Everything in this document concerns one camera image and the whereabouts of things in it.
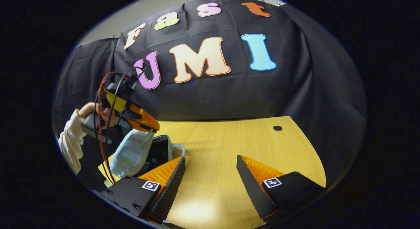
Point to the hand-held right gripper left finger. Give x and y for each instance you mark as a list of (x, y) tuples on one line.
[(174, 186)]

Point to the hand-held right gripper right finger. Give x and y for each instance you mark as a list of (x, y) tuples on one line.
[(251, 186)]

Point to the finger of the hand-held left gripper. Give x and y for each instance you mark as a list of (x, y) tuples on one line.
[(139, 126), (146, 117)]

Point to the light blue suitcase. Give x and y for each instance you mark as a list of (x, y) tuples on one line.
[(131, 153)]

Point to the black backdrop cloth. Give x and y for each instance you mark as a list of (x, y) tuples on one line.
[(246, 97)]

